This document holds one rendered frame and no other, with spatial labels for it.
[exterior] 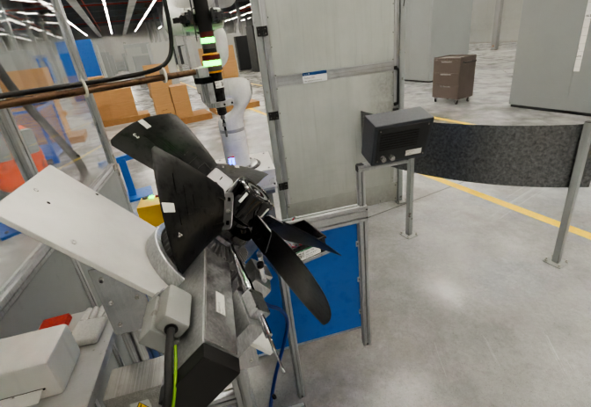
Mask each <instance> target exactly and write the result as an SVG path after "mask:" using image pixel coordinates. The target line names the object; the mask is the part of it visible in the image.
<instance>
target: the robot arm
mask: <svg viewBox="0 0 591 407"><path fill-rule="evenodd" d="M235 1H236V0H208V8H209V13H210V17H211V22H212V27H213V31H214V36H215V44H216V50H217V52H218V53H220V57H221V62H222V67H223V66H224V65H225V64H226V62H227V61H228V58H229V47H228V41H227V36H226V33H225V31H224V30H223V20H224V19H225V18H231V15H230V12H224V13H223V11H221V8H227V7H230V6H231V5H233V4H234V3H235ZM167 3H168V8H169V12H170V17H171V26H172V32H173V35H174V36H195V31H194V26H193V18H194V23H195V28H196V33H197V37H200V33H199V28H198V24H197V19H196V15H195V10H194V6H193V0H191V3H192V8H193V17H192V12H191V6H190V2H189V0H167ZM163 25H164V29H165V31H166V32H168V27H167V22H166V17H165V13H164V7H163ZM223 85H224V93H225V97H226V98H233V100H234V104H233V105H234V107H233V109H232V110H231V111H230V112H228V113H226V114H225V117H226V118H225V122H226V124H227V127H226V128H227V133H228V137H226V136H225V132H224V127H223V120H221V118H220V119H219V120H218V126H219V131H220V135H221V139H222V144H223V152H224V156H225V161H226V162H225V163H224V164H229V161H228V157H231V156H233V157H235V163H236V165H239V166H244V167H248V168H253V167H255V166H256V165H257V164H258V161H257V160H256V159H253V158H251V157H250V156H249V150H248V145H247V140H246V135H245V130H244V110H245V108H246V107H247V105H248V103H249V102H250V100H251V97H252V85H251V83H250V82H249V81H248V80H247V79H246V78H244V77H232V78H224V79H223Z"/></svg>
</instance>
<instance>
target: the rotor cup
mask: <svg viewBox="0 0 591 407"><path fill-rule="evenodd" d="M254 189H256V190H258V191H259V193H260V195H259V194H257V193H256V192H255V191H254ZM227 193H233V195H234V202H233V215H232V226H231V228H230V229H226V230H222V233H221V234H222V235H223V236H224V237H226V238H227V239H229V240H230V241H231V242H233V243H237V244H241V245H245V244H248V242H249V241H250V240H251V231H250V230H249V228H248V227H250V228H252V226H253V223H254V219H255V215H258V216H259V217H260V216H261V215H263V214H264V213H265V212H266V210H267V209H269V210H268V211H267V212H266V213H265V214H264V216H263V217H262V218H261V217H260V218H261V219H262V220H263V219H264V218H265V217H266V216H267V215H268V213H269V212H270V211H271V210H272V209H273V208H274V202H273V200H272V198H271V197H270V196H269V195H268V194H267V193H266V192H265V191H264V190H263V189H262V188H261V187H260V186H259V185H258V184H256V183H255V182H254V181H252V180H251V179H249V178H247V177H240V178H239V179H238V180H237V181H236V182H235V183H234V185H233V186H232V187H231V188H230V189H229V190H228V191H227ZM245 193H248V195H247V196H246V197H245V198H244V200H243V201H242V202H241V203H240V202H239V200H240V199H241V198H242V197H243V196H244V195H245Z"/></svg>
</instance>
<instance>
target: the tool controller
mask: <svg viewBox="0 0 591 407"><path fill-rule="evenodd" d="M433 122H434V116H433V115H431V114H430V113H428V112H427V111H426V110H425V109H423V108H422V107H421V106H418V107H413V108H407V109H402V110H396V111H391V112H386V113H376V114H370V115H365V117H364V127H363V137H362V147H361V153H362V155H363V156H364V157H365V158H366V160H367V161H368V162H369V163H370V165H371V166H374V165H379V164H387V163H392V162H396V161H401V160H405V159H410V158H415V157H420V156H425V155H426V153H427V145H428V142H429V138H430V134H431V130H432V126H433Z"/></svg>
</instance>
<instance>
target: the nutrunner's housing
mask: <svg viewBox="0 0 591 407"><path fill-rule="evenodd" d="M209 76H212V77H213V79H214V82H213V85H214V90H215V98H216V102H220V101H224V100H226V97H225V93H224V85H223V76H222V72H217V73H211V74H209ZM216 110H217V114H218V115H225V114H226V113H227V109H226V106H225V107H219V108H216Z"/></svg>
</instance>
